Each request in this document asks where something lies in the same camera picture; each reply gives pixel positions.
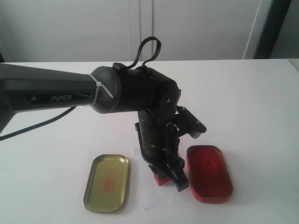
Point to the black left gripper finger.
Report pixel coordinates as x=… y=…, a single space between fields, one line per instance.
x=157 y=173
x=178 y=175

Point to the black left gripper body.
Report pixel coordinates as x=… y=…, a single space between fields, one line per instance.
x=158 y=143

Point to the red rubber stamp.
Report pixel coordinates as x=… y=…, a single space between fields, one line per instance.
x=162 y=180

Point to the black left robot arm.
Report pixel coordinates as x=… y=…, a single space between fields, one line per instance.
x=115 y=89

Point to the red ink pad tin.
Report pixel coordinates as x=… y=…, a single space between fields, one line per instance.
x=209 y=176

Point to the white paper sheet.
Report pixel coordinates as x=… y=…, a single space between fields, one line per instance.
x=154 y=195

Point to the gold metal tin lid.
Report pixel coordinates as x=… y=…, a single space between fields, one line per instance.
x=107 y=183

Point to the white zip tie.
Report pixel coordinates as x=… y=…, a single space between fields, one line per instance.
x=99 y=85

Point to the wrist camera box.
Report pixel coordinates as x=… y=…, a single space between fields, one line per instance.
x=187 y=123

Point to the dark vertical post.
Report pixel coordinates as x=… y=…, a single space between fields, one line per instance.
x=279 y=38

